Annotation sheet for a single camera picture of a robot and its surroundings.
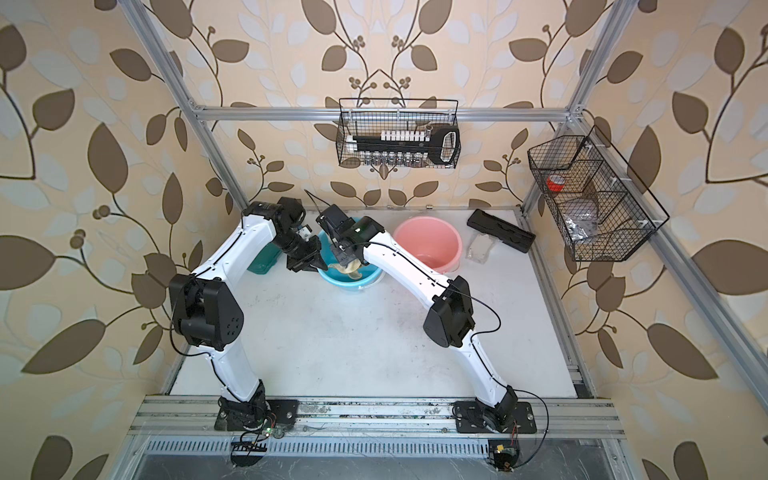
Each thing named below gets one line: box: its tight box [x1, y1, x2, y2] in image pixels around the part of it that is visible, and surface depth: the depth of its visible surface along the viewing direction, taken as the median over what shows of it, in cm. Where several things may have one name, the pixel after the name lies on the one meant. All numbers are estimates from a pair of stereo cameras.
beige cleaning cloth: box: [328, 258, 363, 280], surface depth 85 cm
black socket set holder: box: [346, 126, 461, 167], surface depth 86 cm
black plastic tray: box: [467, 208, 537, 253], surface depth 114 cm
